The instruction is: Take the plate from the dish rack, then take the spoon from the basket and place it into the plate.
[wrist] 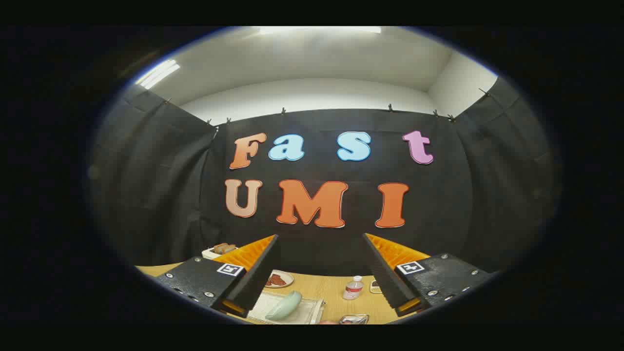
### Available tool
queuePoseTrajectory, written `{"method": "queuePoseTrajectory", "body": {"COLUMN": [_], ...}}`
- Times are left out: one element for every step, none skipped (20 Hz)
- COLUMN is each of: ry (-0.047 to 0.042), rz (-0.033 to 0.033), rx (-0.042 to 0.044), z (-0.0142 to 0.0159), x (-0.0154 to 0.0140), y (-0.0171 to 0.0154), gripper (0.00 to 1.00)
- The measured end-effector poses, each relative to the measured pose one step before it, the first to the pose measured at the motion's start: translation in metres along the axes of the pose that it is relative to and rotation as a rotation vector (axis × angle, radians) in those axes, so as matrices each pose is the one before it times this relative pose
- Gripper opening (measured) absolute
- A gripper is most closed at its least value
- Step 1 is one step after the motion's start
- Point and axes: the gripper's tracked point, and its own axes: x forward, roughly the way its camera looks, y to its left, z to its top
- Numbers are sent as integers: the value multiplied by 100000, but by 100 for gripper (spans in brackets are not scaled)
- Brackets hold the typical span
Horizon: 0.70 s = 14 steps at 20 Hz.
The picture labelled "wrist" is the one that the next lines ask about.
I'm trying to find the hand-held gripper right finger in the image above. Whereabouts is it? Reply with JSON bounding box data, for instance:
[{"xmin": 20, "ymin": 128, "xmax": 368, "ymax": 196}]
[{"xmin": 362, "ymin": 233, "xmax": 493, "ymax": 317}]

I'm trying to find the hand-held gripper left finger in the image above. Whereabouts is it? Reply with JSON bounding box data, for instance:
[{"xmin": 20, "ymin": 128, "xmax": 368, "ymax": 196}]
[{"xmin": 155, "ymin": 234, "xmax": 281, "ymax": 318}]

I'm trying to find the pale green plate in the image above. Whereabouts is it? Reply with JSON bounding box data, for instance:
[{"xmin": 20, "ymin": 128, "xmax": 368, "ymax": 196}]
[{"xmin": 265, "ymin": 291, "xmax": 303, "ymax": 321}]

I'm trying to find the white wire dish rack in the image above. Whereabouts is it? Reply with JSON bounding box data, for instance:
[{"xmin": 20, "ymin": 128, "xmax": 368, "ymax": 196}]
[{"xmin": 246, "ymin": 290, "xmax": 326, "ymax": 325}]

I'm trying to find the beige round plate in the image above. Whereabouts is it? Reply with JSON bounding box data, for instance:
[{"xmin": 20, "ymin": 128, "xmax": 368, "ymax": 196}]
[{"xmin": 265, "ymin": 270, "xmax": 294, "ymax": 289}]

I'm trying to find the clear plastic water bottle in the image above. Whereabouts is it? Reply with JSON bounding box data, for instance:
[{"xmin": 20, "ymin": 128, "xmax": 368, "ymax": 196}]
[{"xmin": 343, "ymin": 275, "xmax": 364, "ymax": 300}]

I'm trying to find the cream toaster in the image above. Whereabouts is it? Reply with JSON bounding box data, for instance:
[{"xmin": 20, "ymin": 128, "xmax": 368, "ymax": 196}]
[{"xmin": 202, "ymin": 243, "xmax": 239, "ymax": 260}]

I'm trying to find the ceiling light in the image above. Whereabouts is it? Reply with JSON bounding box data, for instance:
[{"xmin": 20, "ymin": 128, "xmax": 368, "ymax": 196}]
[
  {"xmin": 258, "ymin": 26, "xmax": 382, "ymax": 35},
  {"xmin": 136, "ymin": 59, "xmax": 181, "ymax": 90}
]

